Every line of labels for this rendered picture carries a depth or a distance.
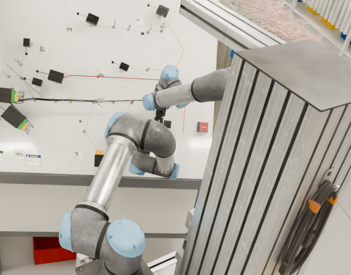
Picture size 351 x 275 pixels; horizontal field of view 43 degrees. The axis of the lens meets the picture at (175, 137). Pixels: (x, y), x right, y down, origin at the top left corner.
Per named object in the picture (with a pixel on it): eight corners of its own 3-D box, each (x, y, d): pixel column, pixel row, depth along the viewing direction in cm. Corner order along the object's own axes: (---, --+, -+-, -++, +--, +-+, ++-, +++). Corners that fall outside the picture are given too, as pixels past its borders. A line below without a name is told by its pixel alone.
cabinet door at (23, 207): (95, 232, 260) (98, 181, 237) (-5, 231, 249) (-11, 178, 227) (95, 229, 261) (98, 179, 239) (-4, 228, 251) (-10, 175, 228)
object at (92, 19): (78, 12, 228) (78, 7, 219) (99, 21, 230) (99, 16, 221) (75, 20, 228) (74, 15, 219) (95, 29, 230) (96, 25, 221)
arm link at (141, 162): (150, 178, 195) (156, 154, 195) (125, 172, 197) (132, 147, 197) (152, 177, 203) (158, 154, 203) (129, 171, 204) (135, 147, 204)
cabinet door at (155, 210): (187, 234, 269) (199, 186, 247) (95, 233, 259) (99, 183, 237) (186, 231, 272) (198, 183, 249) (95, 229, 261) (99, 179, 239)
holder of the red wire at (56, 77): (38, 67, 225) (36, 64, 214) (65, 76, 227) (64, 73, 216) (36, 77, 224) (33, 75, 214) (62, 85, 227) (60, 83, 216)
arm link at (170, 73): (168, 81, 197) (159, 66, 199) (163, 94, 206) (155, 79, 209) (183, 75, 199) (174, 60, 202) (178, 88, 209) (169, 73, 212)
